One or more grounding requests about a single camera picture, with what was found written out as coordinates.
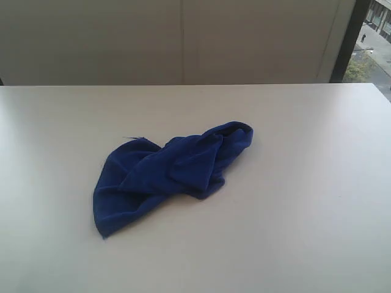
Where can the blue microfiber towel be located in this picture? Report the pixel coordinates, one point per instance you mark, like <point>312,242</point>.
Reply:
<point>139,175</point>

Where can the black window frame post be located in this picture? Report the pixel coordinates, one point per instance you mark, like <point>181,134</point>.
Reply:
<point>349,41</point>

